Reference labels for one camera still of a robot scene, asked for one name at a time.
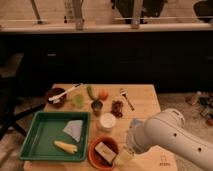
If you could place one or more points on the orange plastic bowl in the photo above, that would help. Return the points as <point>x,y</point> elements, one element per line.
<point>95,159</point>

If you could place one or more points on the black office chair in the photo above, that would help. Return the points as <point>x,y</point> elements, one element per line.
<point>8,102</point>

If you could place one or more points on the green plastic tray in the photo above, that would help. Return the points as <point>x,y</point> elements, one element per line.
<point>46,128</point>

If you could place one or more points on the green toy cucumber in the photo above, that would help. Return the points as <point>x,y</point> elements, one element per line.
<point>90,93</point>

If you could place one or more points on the light green cup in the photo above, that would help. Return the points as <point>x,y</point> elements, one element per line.
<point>78,101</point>

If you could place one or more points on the wooden table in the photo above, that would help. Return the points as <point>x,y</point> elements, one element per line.
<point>144,100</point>

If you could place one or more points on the metal fork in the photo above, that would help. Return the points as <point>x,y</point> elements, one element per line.
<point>123,93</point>

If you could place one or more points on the white round cup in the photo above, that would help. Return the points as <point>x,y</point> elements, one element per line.
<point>107,121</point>

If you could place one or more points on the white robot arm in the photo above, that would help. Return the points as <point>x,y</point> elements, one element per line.
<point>166,130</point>

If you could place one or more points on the tan rectangular eraser block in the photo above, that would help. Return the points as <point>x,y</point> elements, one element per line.
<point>108,154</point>

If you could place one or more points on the yellow corn toy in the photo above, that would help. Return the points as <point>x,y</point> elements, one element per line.
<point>69,148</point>

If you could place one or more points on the blue sponge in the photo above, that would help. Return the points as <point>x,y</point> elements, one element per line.
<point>135,122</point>

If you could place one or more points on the small metal cup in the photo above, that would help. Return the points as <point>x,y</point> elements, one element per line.
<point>97,107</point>

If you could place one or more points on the grey folded cloth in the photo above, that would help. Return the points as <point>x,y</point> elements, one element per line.
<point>74,129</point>

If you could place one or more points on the white brush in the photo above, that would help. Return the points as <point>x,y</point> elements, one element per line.
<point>74,87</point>

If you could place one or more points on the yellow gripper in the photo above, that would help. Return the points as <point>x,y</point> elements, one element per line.
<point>124,156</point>

